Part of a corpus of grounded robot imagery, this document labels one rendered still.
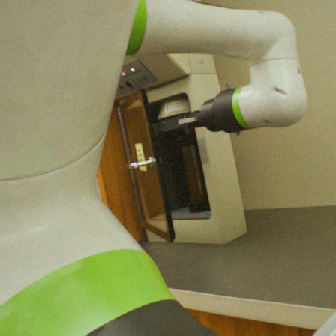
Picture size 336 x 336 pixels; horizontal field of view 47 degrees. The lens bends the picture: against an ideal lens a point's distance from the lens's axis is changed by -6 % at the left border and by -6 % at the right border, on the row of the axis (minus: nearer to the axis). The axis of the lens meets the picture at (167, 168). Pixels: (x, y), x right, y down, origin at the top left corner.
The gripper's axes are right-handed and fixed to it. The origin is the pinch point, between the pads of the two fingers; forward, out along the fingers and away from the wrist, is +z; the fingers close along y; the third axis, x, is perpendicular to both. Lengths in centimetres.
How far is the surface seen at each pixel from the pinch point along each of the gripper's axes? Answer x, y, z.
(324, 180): 26, -55, -16
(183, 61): -16.5, -9.1, -4.0
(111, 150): 2.4, -8.4, 33.1
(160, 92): -11.0, -11.6, 9.2
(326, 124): 8, -55, -20
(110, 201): 18.3, -3.9, 33.1
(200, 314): 40.7, 15.3, -16.4
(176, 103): -7.1, -14.8, 6.7
